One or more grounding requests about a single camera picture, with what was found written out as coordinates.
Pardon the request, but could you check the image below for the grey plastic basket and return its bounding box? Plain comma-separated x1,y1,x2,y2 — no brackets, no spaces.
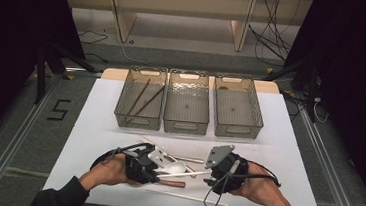
161,68,215,137
209,72,269,141
112,63,169,132

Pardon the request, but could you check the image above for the person's right hand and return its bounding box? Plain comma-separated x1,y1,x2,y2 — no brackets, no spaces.
230,161,284,206

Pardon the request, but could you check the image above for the metal floor rail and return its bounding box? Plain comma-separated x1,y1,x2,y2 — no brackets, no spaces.
290,106,366,206
0,63,67,206

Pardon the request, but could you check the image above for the black curtain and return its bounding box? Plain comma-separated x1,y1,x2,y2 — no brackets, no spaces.
271,0,366,206
0,0,91,165

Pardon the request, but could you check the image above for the person's left hand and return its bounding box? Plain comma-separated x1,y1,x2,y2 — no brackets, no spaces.
96,151,144,191

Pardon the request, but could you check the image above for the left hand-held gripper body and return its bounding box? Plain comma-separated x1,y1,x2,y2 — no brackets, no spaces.
123,141,168,187

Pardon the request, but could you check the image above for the brown wooden spoon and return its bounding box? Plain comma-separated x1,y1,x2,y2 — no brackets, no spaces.
157,179,187,189

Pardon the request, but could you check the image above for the steel fork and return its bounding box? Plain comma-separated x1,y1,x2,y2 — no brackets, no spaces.
164,153,204,165

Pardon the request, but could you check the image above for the white table sheet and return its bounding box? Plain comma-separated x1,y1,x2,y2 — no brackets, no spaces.
39,73,335,206

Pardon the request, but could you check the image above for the white floor cable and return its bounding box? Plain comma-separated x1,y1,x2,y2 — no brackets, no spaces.
115,36,150,66

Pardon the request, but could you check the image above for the white ceramic spoon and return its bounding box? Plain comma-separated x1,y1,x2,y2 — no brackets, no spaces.
154,158,189,179

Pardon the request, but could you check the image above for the black floor cable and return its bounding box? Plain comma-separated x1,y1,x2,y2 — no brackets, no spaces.
75,28,111,64

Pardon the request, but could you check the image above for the light wooden desk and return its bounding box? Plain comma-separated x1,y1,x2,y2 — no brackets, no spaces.
55,0,314,60

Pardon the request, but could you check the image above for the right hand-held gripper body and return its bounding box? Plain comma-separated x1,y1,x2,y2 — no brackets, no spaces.
202,142,251,198

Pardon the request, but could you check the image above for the black metal stand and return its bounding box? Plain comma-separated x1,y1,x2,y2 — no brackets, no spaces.
259,53,323,124
31,36,100,109

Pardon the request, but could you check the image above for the brown wooden chopstick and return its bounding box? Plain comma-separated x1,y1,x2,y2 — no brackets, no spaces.
126,76,152,118
125,82,166,126

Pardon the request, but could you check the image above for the bundle of black cables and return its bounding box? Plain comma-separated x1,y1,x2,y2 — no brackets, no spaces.
244,0,301,69

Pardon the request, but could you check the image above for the left hand-held gripper cable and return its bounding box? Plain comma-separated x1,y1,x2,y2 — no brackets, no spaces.
89,137,156,177

